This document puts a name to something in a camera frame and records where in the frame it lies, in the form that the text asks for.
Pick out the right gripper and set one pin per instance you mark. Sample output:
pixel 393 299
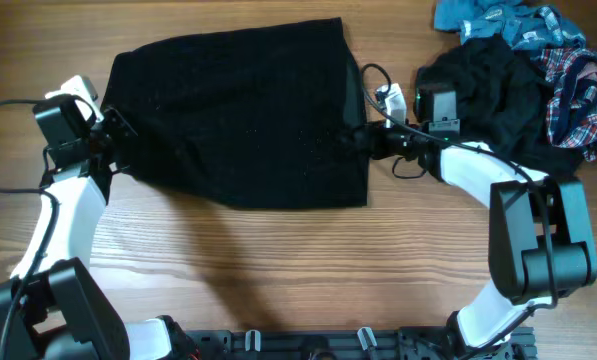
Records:
pixel 360 138

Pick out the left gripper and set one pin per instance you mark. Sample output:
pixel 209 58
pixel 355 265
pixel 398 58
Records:
pixel 115 118

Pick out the black knit sweater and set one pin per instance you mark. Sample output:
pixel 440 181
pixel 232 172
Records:
pixel 266 118

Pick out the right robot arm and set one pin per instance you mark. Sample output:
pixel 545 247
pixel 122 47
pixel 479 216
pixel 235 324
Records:
pixel 540 244

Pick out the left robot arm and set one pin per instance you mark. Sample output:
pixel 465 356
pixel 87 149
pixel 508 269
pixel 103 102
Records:
pixel 51 307

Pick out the black garment underneath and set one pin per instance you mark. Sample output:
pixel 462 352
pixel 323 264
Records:
pixel 501 101

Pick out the blue patterned garment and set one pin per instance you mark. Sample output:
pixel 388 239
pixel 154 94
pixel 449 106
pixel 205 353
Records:
pixel 521 25

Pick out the red plaid shirt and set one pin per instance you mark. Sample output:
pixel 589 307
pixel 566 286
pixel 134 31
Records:
pixel 571 115

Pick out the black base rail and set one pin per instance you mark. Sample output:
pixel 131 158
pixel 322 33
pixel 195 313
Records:
pixel 338 345

